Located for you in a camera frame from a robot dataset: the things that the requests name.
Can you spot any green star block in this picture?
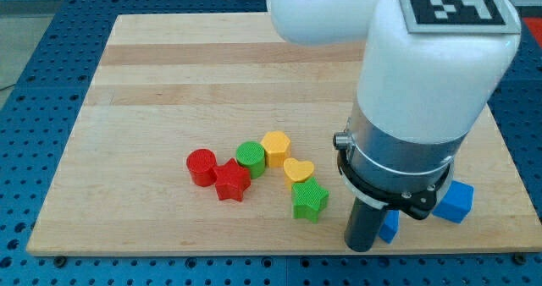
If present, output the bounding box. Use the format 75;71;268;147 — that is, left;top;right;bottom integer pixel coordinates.
291;177;329;223

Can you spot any red cylinder block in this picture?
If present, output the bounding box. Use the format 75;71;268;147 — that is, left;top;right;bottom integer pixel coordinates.
186;148;217;187

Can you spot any wooden board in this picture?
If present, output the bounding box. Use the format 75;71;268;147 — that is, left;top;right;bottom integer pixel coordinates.
25;11;542;258

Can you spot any yellow heart block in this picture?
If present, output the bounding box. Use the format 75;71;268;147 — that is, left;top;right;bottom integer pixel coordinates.
283;157;315;190

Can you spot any yellow hexagon block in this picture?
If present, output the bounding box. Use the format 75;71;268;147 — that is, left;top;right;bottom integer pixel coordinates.
260;131;291;168

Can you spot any black and white fiducial tag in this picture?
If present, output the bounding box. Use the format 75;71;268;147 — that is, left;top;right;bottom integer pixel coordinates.
399;0;521;35

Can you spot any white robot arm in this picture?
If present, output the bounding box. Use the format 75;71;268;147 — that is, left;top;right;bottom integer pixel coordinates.
266;0;521;219

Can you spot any blue triangle block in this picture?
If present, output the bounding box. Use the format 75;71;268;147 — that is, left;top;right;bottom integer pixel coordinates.
379;210;400;244

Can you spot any blue cube block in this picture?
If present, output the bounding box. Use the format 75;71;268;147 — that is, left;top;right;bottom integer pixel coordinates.
432;181;474;224

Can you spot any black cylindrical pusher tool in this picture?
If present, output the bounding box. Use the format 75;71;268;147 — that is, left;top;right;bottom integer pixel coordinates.
344;199;388;252

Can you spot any green cylinder block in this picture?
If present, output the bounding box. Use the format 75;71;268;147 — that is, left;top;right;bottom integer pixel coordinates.
235;141;266;179

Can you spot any red star block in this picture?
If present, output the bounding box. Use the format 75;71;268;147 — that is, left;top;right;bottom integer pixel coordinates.
213;158;251;202

